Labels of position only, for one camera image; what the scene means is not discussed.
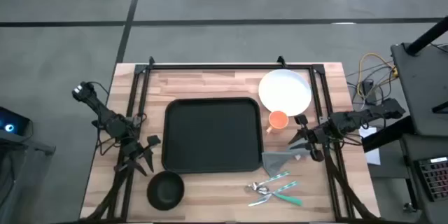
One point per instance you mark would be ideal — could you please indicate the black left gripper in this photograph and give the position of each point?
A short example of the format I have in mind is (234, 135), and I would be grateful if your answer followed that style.
(136, 148)

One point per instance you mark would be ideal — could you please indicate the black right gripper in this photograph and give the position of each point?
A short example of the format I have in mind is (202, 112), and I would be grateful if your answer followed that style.
(318, 134)

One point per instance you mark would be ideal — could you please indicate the grey cloth napkin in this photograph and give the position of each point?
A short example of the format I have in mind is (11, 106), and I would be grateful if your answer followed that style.
(276, 161)

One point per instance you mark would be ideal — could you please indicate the black bowl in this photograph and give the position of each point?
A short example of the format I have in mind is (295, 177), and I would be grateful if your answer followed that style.
(165, 190)

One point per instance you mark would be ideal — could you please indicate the white round plate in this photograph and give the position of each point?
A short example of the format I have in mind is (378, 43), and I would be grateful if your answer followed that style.
(284, 92)

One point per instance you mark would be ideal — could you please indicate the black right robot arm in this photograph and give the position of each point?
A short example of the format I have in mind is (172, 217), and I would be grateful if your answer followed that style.
(353, 119)

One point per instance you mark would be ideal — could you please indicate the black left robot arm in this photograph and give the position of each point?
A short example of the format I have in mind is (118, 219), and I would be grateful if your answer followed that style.
(105, 115)

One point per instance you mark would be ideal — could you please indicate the black plastic tray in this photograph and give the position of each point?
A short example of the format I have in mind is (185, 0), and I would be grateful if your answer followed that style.
(210, 136)

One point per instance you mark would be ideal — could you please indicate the orange cup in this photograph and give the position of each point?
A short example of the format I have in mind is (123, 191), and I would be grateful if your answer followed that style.
(279, 119)

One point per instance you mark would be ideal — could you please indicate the white paper sheet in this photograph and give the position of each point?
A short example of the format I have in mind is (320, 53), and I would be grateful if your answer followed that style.
(371, 154)

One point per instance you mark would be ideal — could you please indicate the black power adapter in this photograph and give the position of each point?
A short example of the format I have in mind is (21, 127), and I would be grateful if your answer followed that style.
(367, 87)

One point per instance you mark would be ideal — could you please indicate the grey equipment cart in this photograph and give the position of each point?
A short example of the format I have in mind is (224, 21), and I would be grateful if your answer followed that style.
(423, 87)
(409, 182)

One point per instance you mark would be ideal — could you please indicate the black device with blue light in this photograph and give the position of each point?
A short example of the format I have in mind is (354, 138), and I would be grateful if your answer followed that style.
(10, 126)

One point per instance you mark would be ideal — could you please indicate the black keyboard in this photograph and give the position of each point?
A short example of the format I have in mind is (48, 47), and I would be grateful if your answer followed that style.
(435, 178)

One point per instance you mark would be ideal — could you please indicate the black pole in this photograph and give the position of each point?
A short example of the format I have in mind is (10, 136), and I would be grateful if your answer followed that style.
(428, 35)

